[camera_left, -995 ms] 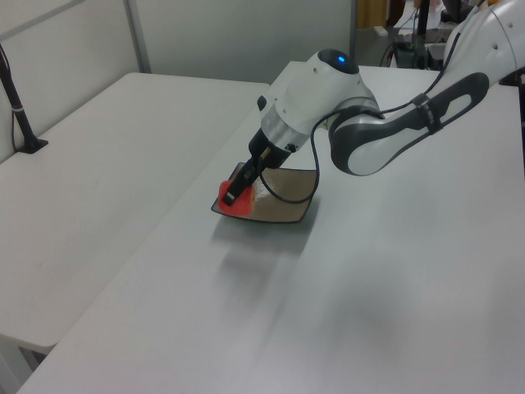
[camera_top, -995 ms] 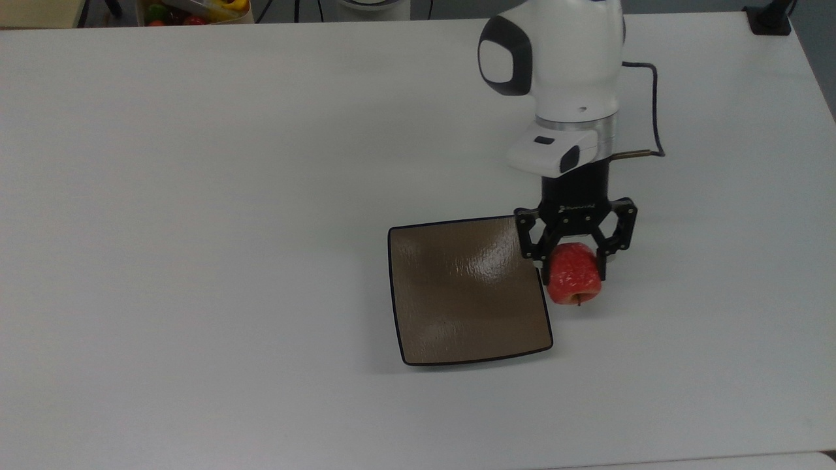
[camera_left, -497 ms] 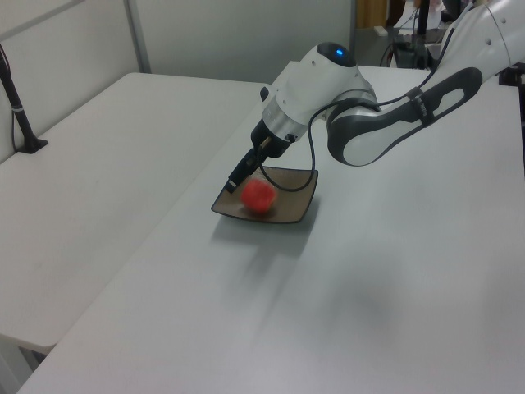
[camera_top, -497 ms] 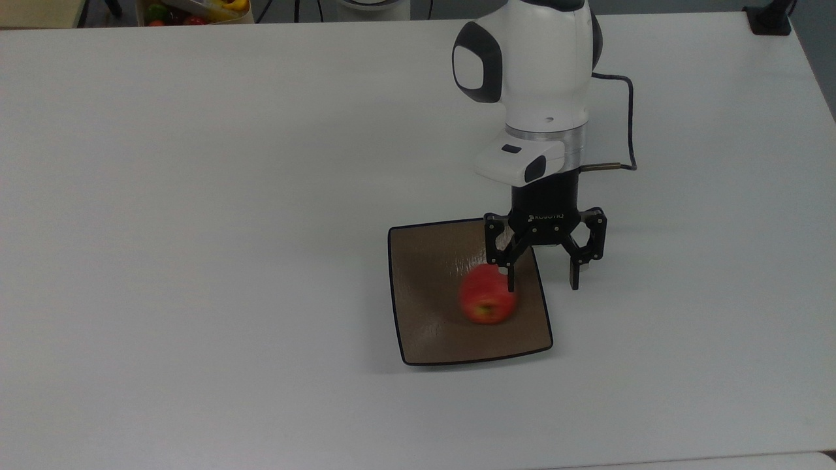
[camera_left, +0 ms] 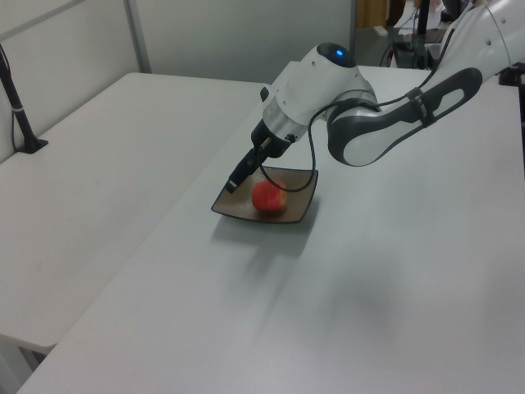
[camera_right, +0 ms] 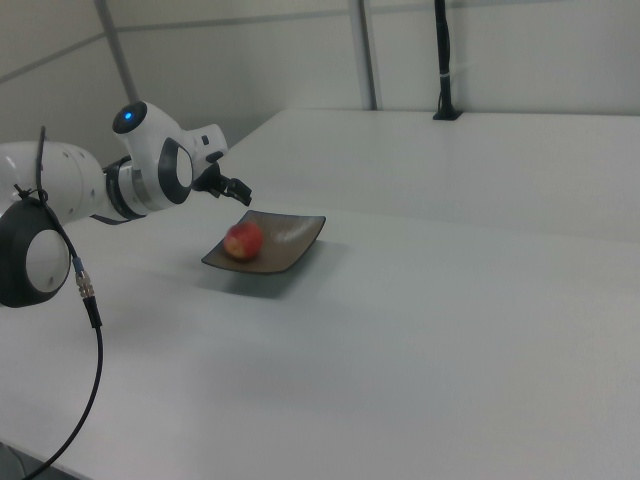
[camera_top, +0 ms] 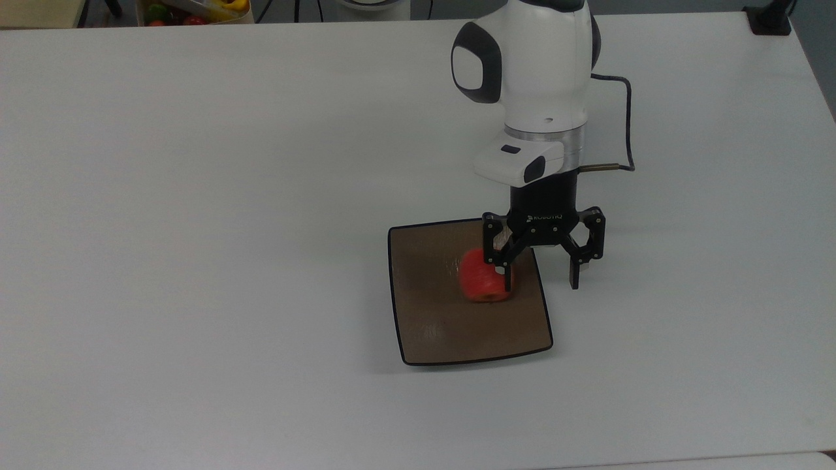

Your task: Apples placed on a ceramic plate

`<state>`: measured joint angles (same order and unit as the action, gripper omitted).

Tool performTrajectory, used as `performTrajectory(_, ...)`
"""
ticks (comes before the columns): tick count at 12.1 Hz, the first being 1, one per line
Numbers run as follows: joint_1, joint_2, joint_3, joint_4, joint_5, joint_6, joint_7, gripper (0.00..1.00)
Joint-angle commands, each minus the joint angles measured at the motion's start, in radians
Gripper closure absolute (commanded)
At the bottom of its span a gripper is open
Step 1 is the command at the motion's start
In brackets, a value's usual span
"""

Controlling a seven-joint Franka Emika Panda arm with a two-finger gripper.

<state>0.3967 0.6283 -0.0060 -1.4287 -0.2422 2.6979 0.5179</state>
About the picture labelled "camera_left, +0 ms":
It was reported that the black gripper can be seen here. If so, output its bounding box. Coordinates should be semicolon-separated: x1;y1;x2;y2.
226;118;298;195

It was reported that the red apple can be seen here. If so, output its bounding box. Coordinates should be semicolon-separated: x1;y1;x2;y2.
250;179;289;219

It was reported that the square brown ceramic plate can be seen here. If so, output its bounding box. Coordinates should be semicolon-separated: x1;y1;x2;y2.
210;164;321;225

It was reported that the wooden cabinet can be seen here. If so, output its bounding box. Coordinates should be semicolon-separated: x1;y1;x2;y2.
355;0;389;30

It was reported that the black background stand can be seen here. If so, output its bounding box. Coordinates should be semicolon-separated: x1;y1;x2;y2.
412;0;432;70

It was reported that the black pole with clamp foot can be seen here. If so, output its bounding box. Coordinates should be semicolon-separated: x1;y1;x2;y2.
0;42;50;155

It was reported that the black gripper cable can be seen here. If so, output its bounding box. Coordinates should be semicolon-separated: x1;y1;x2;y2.
257;7;477;195

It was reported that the grey partition post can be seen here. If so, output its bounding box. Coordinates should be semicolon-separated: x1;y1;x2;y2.
124;0;152;76
348;0;358;67

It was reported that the black velcro strap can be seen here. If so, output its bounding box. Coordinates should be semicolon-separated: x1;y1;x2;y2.
407;87;436;129

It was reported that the black clamp mount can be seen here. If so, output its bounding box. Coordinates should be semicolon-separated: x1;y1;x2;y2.
497;62;525;88

